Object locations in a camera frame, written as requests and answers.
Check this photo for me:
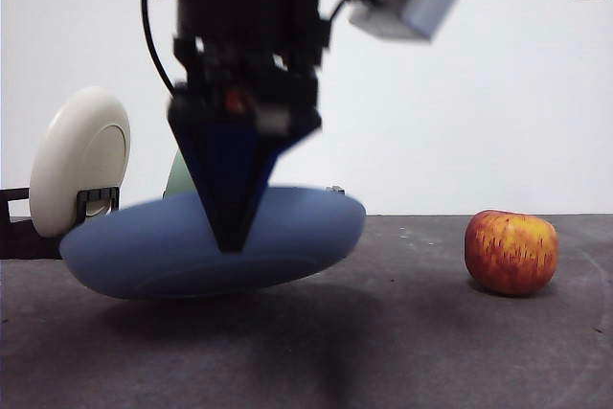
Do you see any black plate rack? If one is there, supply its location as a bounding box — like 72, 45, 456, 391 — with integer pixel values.
0, 185, 347, 261

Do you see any green plate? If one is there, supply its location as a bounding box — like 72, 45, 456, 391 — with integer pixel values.
165, 148, 193, 199

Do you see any thin black cable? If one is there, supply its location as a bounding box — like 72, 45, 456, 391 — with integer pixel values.
142, 0, 177, 93

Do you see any cream plate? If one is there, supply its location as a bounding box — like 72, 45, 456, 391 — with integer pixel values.
29, 86, 131, 239

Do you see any red yellow apple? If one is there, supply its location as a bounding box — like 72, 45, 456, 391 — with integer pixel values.
464, 210, 560, 296

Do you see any blue plate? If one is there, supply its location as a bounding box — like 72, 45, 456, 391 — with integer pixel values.
59, 184, 368, 301

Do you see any short black camera cable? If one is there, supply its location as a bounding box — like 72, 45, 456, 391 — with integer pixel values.
323, 0, 375, 25

